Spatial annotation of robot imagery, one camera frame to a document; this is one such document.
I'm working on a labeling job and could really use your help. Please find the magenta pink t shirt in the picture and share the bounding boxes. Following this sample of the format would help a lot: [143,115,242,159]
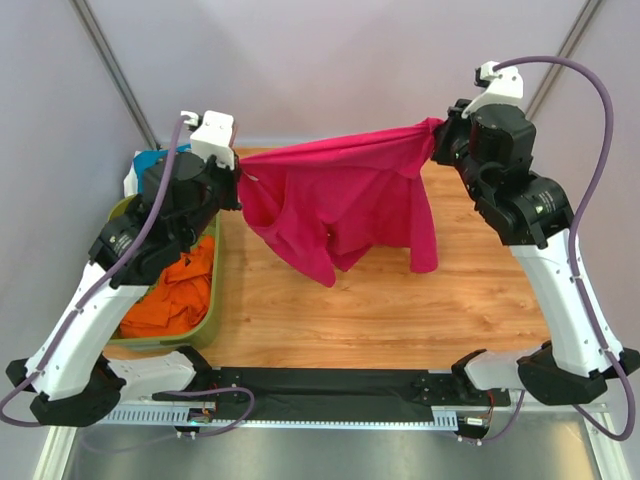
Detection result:
[239,118,443,287]

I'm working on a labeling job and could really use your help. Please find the olive green plastic basket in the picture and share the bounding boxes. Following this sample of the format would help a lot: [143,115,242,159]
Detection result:
[108,215,223,350]

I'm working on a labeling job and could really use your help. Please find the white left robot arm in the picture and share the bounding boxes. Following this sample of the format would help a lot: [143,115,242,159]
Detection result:
[6,147,241,428]

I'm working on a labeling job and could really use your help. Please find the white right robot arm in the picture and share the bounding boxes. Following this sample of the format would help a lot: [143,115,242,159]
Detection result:
[432,99,617,406]

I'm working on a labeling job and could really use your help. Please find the folded blue t shirt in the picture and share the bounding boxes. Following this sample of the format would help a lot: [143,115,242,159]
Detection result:
[132,149,169,177]

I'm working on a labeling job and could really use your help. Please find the folded white t shirt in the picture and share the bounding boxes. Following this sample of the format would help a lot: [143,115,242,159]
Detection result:
[123,167,144,198]

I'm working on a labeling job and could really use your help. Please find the orange t shirt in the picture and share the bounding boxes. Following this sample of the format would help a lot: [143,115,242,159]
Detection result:
[119,235,216,338]

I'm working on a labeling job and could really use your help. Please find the black cloth strip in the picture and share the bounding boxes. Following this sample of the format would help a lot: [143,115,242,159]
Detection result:
[220,367,434,422]

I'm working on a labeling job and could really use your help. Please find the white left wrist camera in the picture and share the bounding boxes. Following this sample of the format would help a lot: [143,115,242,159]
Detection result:
[180,110,236,170]

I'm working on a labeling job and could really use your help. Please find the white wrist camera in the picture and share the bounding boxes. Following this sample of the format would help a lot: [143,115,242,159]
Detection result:
[466,61,524,114]
[180,110,236,170]

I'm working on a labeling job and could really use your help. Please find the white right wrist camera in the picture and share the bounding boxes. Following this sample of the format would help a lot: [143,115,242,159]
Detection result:
[466,61,524,114]

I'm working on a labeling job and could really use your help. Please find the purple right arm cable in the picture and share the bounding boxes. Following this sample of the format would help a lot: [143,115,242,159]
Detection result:
[492,55,636,442]

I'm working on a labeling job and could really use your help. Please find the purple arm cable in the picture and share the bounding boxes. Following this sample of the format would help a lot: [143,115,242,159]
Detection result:
[492,55,636,442]
[0,117,186,427]

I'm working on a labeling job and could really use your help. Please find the right aluminium corner post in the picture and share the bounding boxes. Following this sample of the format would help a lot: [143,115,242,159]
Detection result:
[525,0,605,121]

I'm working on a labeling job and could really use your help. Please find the aluminium corner post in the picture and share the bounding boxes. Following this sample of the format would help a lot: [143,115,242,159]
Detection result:
[525,0,605,121]
[69,0,160,150]

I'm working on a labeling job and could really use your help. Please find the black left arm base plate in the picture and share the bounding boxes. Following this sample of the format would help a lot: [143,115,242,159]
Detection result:
[151,370,249,403]

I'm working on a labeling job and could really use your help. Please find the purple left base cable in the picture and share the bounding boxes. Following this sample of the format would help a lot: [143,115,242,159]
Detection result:
[79,384,257,454]

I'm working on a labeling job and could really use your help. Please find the left aluminium corner post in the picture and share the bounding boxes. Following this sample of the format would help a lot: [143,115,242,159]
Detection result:
[69,0,160,150]

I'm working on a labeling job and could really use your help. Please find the aluminium front rail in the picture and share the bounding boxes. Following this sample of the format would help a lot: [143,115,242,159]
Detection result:
[100,393,608,426]

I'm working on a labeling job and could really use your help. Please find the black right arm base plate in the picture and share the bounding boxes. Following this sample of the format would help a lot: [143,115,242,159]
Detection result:
[414,371,511,407]

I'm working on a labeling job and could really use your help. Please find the slotted grey cable duct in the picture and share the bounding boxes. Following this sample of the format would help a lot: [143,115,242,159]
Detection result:
[98,405,489,432]

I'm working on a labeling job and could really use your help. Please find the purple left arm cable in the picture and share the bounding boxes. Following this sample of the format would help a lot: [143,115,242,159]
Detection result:
[0,117,186,427]

